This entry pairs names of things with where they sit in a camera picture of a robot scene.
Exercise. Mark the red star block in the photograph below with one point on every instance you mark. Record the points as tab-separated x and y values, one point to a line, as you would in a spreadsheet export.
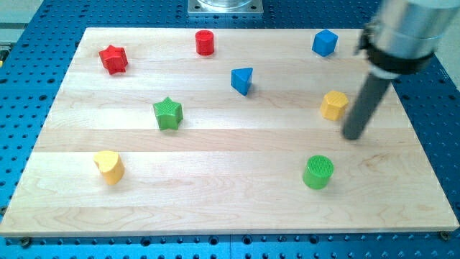
114	59

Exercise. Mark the blue cube block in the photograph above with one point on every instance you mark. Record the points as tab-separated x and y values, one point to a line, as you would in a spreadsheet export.
324	42

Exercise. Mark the green cylinder block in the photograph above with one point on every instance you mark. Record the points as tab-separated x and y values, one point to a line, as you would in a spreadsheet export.
318	171

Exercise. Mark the blue triangle block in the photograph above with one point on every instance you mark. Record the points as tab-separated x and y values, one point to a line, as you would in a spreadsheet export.
241	80

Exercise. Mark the light wooden board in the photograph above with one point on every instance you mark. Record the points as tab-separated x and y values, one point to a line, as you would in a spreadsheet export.
235	165

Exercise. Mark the yellow heart block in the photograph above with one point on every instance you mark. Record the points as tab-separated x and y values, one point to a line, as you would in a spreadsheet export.
110	166

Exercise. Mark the green star block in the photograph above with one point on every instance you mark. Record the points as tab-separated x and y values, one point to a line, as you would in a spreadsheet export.
168	113

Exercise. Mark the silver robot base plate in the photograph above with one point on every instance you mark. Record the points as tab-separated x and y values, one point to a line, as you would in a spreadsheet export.
206	7

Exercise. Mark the red cylinder block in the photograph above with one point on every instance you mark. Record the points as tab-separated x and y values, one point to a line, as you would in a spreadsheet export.
204	42

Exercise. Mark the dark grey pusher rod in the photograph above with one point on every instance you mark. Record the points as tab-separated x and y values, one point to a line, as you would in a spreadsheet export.
372	92

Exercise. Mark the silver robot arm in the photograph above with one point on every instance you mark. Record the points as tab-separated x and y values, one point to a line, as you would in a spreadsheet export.
404	34

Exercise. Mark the yellow hexagon block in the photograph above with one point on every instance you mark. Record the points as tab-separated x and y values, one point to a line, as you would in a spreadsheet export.
334	105

